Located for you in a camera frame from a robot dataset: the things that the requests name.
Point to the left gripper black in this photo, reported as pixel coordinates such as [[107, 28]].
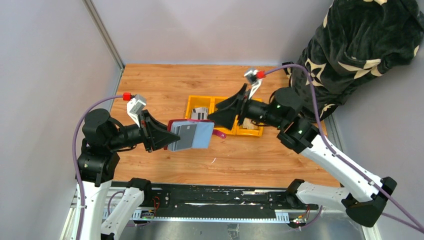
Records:
[[158, 137]]

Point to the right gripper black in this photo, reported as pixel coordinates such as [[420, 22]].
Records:
[[226, 115]]

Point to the red card holder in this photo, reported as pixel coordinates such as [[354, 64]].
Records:
[[204, 132]]

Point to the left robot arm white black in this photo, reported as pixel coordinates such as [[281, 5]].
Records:
[[104, 137]]

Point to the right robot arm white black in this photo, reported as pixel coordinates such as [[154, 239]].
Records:
[[362, 195]]

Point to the gold cards stack in bin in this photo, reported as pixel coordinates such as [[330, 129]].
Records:
[[249, 124]]

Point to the white striped cards stack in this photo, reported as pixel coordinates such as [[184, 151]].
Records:
[[199, 113]]

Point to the grey credit card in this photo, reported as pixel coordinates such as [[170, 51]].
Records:
[[186, 131]]

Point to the middle yellow bin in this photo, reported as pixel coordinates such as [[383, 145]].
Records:
[[233, 131]]

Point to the right yellow bin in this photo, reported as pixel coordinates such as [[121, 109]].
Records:
[[244, 132]]

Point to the black patterned blanket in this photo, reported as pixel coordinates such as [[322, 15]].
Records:
[[357, 42]]

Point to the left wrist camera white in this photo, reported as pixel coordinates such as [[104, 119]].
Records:
[[135, 107]]

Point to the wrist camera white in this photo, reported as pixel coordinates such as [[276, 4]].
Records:
[[254, 77], [135, 107]]

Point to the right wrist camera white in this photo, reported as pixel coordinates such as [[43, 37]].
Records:
[[254, 77]]

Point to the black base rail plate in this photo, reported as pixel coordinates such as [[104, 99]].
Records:
[[185, 201]]

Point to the aluminium frame post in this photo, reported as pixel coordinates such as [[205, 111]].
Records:
[[97, 20]]

